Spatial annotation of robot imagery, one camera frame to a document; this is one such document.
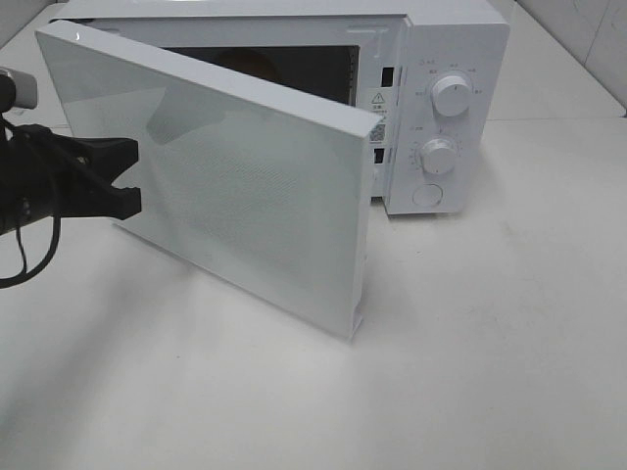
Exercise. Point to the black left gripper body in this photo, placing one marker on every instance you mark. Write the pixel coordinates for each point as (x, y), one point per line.
(44, 173)

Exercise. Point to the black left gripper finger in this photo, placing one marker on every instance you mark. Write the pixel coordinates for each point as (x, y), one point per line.
(103, 160)
(111, 202)

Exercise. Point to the white microwave door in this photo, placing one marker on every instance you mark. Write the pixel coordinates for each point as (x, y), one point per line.
(265, 186)

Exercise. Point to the burger with lettuce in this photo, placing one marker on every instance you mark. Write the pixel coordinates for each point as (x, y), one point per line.
(249, 62)

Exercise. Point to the round door release button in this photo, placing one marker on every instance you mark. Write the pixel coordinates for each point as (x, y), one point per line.
(428, 195)

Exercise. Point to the white microwave knob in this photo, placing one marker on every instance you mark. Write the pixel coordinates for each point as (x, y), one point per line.
(438, 156)
(450, 94)

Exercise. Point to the white microwave oven body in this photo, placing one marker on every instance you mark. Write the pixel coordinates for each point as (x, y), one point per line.
(381, 57)

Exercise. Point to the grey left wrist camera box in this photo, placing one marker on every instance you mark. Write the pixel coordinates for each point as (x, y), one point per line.
(18, 89)

